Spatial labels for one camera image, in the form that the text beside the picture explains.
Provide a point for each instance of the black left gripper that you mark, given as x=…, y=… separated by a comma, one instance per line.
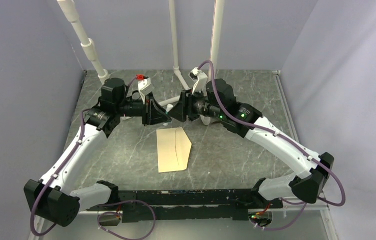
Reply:
x=152, y=114

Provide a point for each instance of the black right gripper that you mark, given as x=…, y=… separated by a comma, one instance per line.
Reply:
x=184, y=107

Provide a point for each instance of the tan paper envelope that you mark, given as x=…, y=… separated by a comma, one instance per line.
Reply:
x=173, y=149

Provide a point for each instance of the white green glue stick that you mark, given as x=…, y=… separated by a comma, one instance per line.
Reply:
x=168, y=108

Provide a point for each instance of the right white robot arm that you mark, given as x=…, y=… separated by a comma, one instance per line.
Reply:
x=309, y=168

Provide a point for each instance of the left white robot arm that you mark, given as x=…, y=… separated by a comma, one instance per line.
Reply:
x=53, y=196

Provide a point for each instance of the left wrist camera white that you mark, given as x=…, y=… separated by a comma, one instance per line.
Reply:
x=145, y=86

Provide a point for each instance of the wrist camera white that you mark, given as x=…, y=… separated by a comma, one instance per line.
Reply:
x=200, y=79
x=145, y=86

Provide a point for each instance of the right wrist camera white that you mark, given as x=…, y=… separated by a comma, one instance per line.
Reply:
x=200, y=79

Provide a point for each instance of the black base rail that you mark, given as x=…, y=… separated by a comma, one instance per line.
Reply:
x=142, y=205

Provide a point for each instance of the white PVC pipe frame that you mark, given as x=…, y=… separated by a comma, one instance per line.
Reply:
x=139, y=34

